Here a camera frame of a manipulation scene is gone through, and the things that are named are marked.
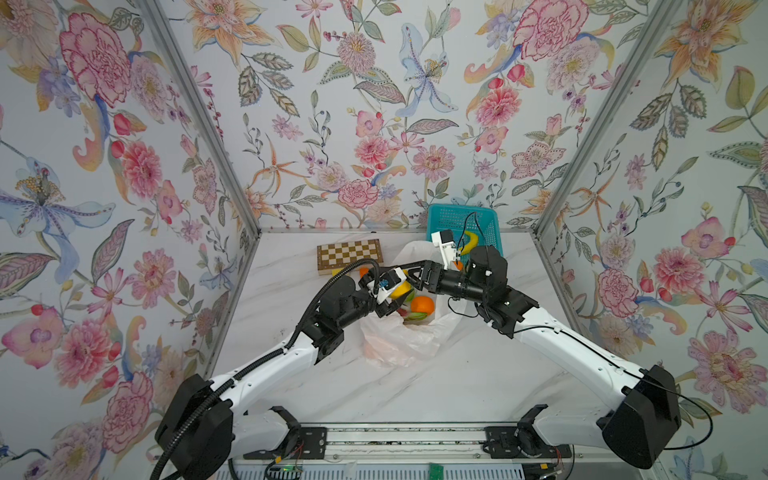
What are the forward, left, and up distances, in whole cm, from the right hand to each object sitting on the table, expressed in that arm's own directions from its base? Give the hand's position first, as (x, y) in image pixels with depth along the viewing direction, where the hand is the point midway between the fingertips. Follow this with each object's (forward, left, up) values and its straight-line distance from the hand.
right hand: (401, 271), depth 69 cm
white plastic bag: (-8, +3, -19) cm, 20 cm away
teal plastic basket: (+47, -17, -24) cm, 56 cm away
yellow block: (+22, +22, -29) cm, 43 cm away
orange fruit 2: (+7, -7, -25) cm, 27 cm away
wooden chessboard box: (+28, +21, -28) cm, 45 cm away
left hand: (0, -1, -4) cm, 4 cm away
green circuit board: (-35, -9, -30) cm, 47 cm away
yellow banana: (+37, -27, -29) cm, 54 cm away
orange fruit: (0, -13, +3) cm, 13 cm away
